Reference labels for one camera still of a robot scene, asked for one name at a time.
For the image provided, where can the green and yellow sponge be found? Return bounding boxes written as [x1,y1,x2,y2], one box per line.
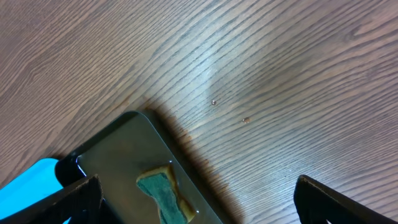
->
[136,164,197,224]

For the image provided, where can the black water tray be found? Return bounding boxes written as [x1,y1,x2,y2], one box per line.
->
[55,111,234,224]

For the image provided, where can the teal plastic tray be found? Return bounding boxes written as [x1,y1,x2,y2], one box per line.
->
[1,158,63,223]

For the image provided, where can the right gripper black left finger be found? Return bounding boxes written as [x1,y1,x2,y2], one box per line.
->
[1,174,103,224]

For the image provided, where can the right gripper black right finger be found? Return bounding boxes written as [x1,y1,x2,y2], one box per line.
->
[294,175,397,224]

